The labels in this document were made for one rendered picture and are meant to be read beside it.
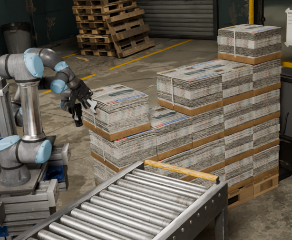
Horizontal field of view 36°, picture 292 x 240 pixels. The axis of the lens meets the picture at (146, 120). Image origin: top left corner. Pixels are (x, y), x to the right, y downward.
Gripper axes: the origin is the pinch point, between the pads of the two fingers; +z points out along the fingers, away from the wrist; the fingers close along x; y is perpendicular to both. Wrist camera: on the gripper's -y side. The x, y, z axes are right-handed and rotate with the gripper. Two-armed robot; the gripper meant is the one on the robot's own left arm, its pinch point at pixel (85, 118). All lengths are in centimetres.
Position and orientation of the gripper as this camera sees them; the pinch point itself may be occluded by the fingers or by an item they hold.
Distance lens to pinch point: 308.2
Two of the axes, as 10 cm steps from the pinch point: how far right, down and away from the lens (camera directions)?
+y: -0.8, -9.4, -3.3
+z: 5.5, 2.4, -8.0
